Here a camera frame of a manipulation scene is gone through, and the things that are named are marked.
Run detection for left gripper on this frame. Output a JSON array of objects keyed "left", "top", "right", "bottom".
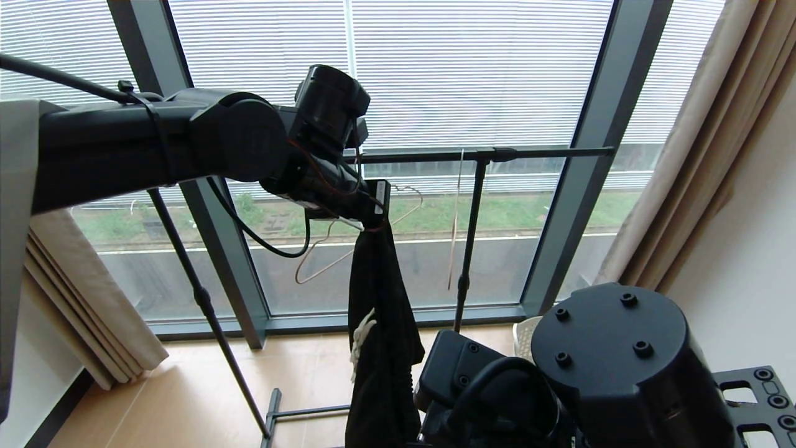
[{"left": 260, "top": 149, "right": 392, "bottom": 229}]

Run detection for pink clothes hanger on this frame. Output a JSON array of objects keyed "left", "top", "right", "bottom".
[
  {"left": 447, "top": 148, "right": 466, "bottom": 292},
  {"left": 294, "top": 184, "right": 425, "bottom": 286}
]

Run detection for black shorts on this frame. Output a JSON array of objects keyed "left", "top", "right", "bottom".
[{"left": 344, "top": 218, "right": 427, "bottom": 448}]

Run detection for black clothes rack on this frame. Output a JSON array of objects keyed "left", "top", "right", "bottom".
[{"left": 148, "top": 145, "right": 615, "bottom": 448}]

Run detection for white laundry basket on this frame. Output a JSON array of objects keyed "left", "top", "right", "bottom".
[{"left": 512, "top": 315, "right": 545, "bottom": 363}]

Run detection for beige curtain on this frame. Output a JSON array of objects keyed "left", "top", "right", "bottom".
[
  {"left": 594, "top": 0, "right": 796, "bottom": 294},
  {"left": 25, "top": 208, "right": 170, "bottom": 391}
]

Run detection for window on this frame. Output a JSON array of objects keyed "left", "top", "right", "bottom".
[{"left": 0, "top": 0, "right": 728, "bottom": 350}]

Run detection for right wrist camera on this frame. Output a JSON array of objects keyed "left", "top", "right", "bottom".
[{"left": 414, "top": 330, "right": 523, "bottom": 415}]

